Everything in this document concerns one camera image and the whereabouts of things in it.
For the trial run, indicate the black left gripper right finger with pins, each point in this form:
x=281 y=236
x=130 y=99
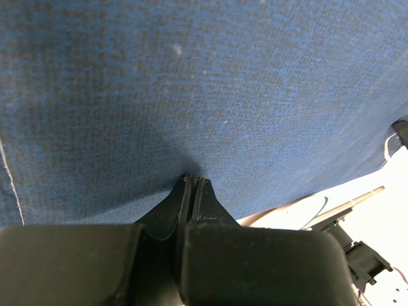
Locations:
x=228 y=264

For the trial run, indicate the dark blue embroidered cloth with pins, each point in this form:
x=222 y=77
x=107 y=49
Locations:
x=105 y=104

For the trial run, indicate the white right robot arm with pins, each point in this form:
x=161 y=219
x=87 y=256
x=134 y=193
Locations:
x=372 y=229

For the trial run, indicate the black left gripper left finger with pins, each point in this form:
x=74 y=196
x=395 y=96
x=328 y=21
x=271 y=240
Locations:
x=98 y=264

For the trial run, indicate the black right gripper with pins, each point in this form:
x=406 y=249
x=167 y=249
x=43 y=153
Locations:
x=401 y=129

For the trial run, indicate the white round dinner plate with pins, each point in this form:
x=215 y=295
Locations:
x=292 y=216

